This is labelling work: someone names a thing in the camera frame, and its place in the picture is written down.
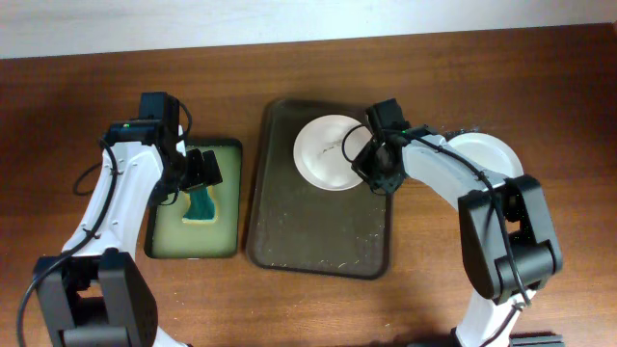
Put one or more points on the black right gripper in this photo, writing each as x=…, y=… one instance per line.
x=365, y=166

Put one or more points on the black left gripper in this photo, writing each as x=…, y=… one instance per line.
x=201, y=170

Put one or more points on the green yellow sponge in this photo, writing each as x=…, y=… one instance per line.
x=201, y=207

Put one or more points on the pink plate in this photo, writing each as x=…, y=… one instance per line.
x=319, y=147

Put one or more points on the light grey plate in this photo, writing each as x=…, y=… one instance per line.
x=489, y=152

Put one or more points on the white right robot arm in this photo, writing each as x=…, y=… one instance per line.
x=509, y=245

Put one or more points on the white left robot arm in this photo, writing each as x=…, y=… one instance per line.
x=92, y=293

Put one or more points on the black soapy water tray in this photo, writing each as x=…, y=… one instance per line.
x=169, y=238

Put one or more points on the dark brown serving tray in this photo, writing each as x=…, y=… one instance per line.
x=295, y=226

